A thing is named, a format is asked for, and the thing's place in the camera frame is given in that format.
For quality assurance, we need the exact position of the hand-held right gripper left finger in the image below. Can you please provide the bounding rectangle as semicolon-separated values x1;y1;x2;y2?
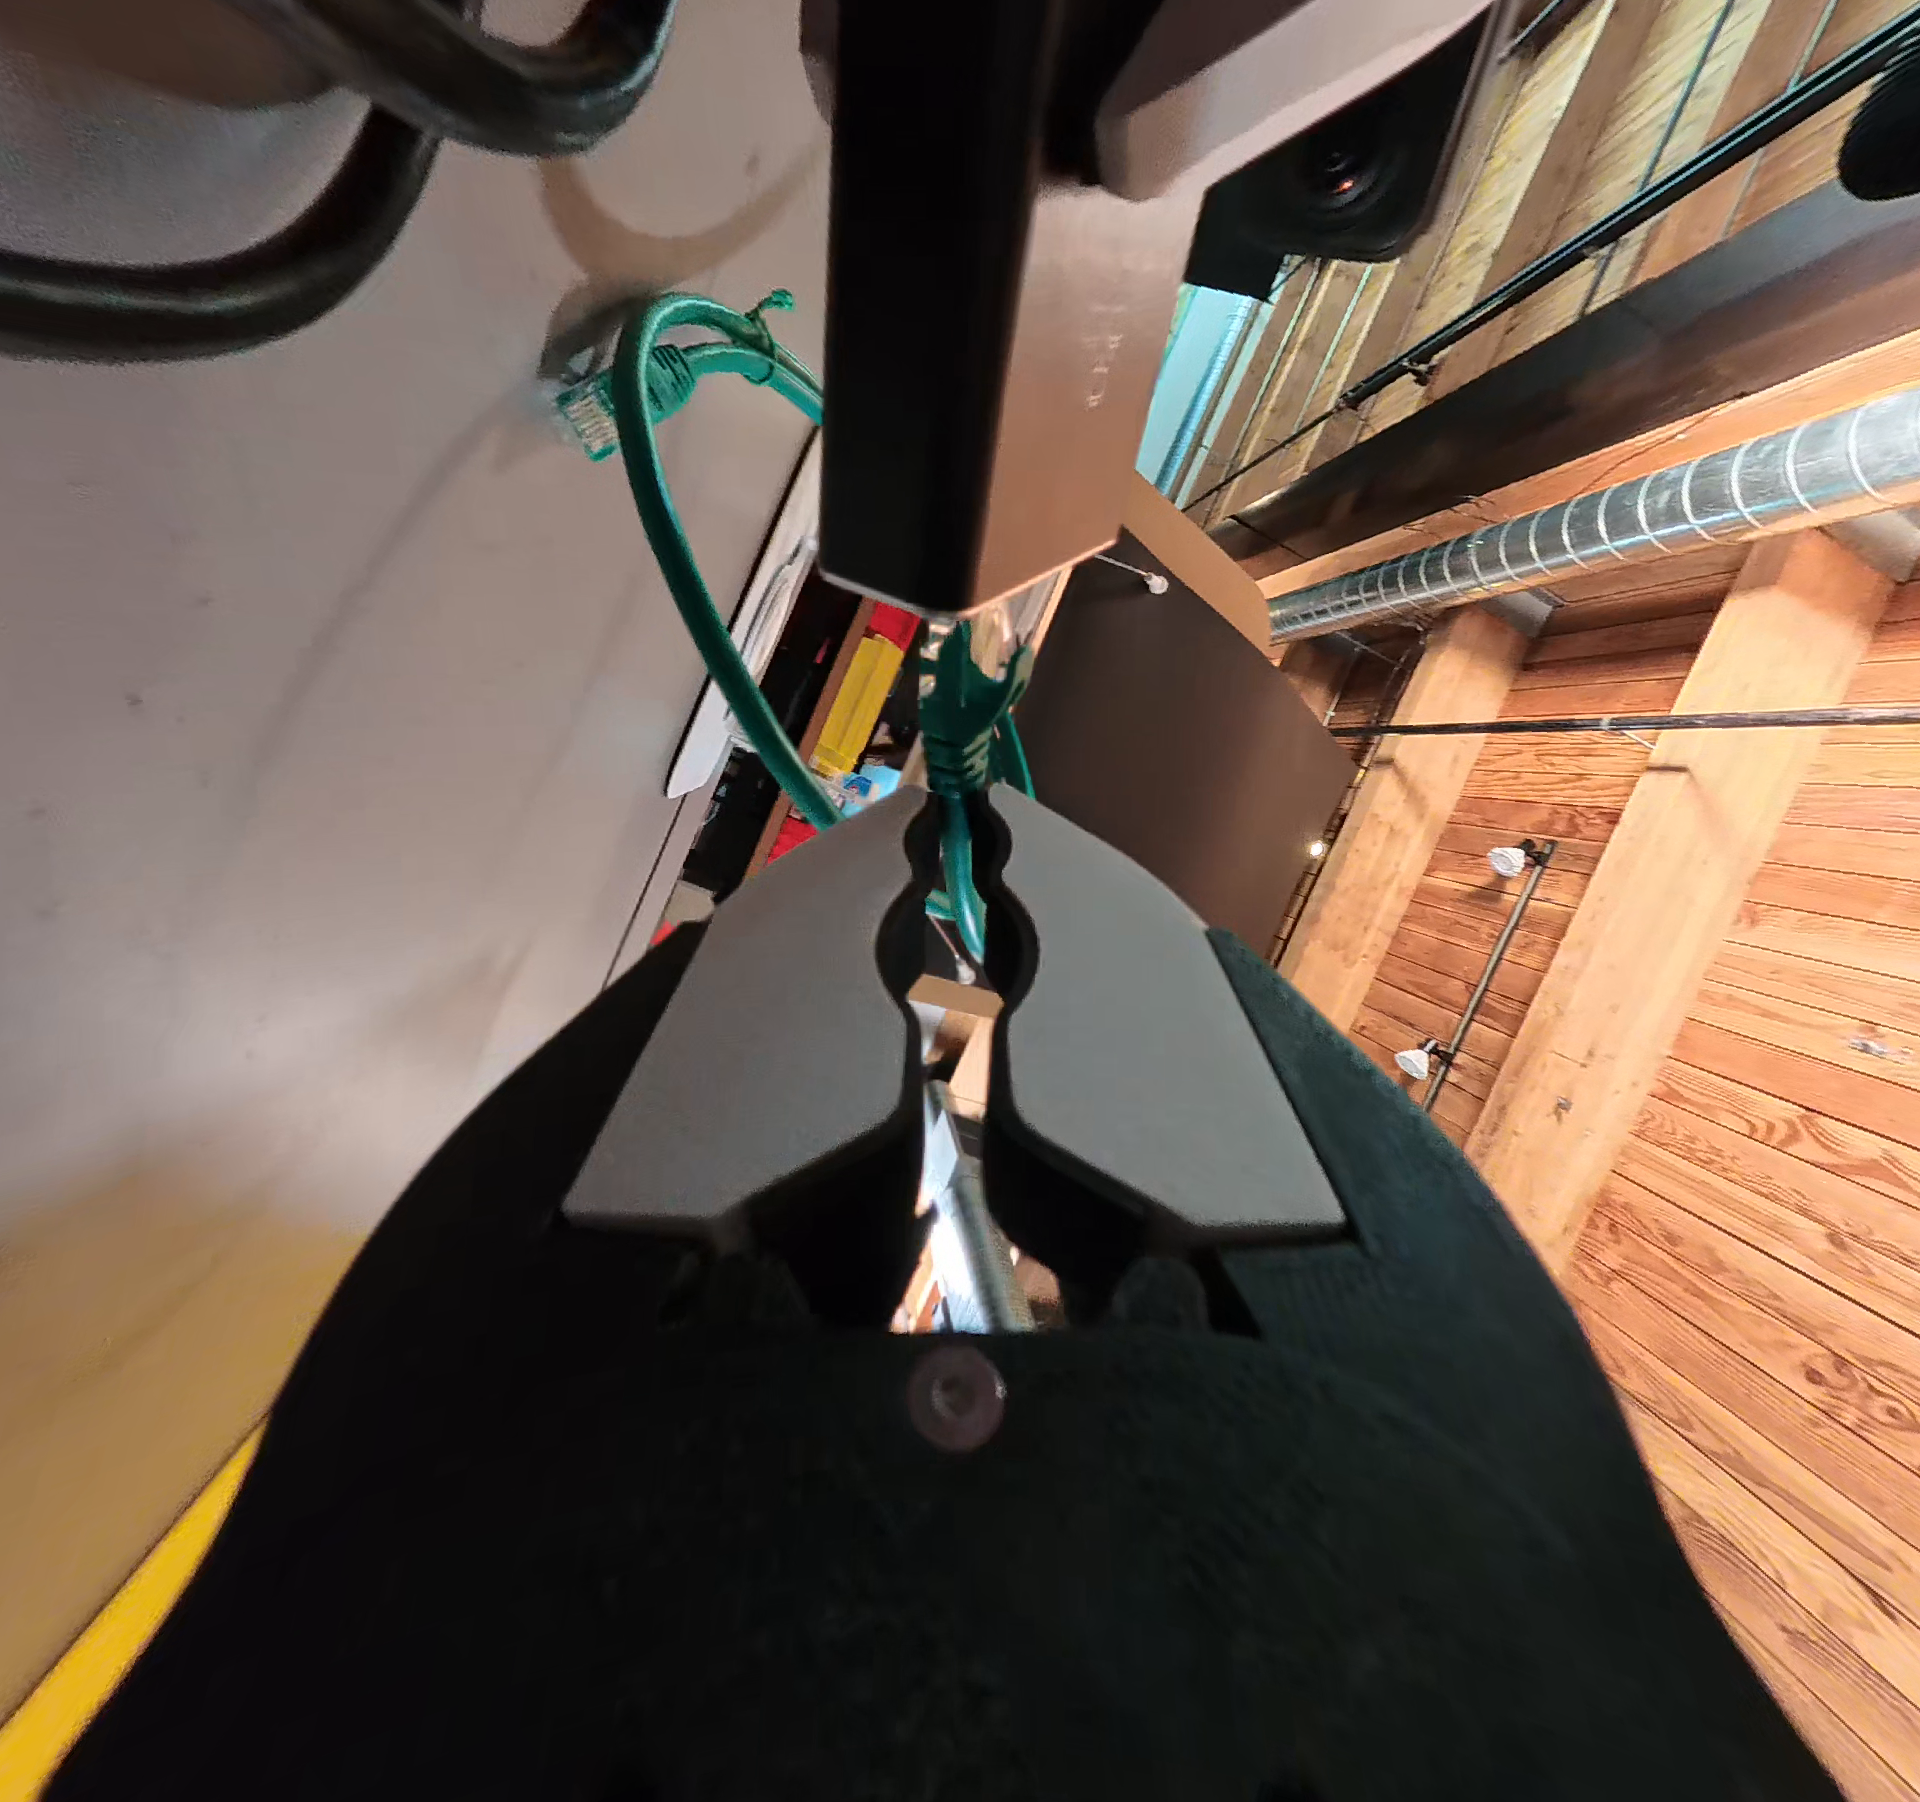
559;787;927;1238

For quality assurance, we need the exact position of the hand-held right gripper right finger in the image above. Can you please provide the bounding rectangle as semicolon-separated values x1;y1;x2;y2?
981;787;1349;1247

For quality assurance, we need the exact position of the black network adapter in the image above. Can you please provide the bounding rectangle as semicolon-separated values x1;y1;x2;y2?
817;0;1146;623

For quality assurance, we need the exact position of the black ethernet cable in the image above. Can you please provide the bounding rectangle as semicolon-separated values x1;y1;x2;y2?
0;0;709;367

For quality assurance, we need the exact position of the green ethernet cable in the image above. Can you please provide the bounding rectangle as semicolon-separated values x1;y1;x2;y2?
543;287;1039;967

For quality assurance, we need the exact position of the yellow storage bin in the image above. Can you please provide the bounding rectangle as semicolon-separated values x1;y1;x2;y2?
0;1427;269;1767

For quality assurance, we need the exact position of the grey desk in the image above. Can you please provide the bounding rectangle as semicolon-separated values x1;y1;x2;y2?
0;0;842;1736

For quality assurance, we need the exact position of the dark brown panel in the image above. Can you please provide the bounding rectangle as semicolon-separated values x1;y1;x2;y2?
1023;475;1362;962

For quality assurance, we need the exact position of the black lighting rail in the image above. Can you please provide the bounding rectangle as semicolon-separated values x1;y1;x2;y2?
1200;10;1920;522

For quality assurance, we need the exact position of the wooden post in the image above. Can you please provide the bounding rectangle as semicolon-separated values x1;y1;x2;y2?
1461;527;1894;1272
1281;610;1532;1040

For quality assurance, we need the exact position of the silver ventilation duct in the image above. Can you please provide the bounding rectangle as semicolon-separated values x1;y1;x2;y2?
1263;390;1920;652

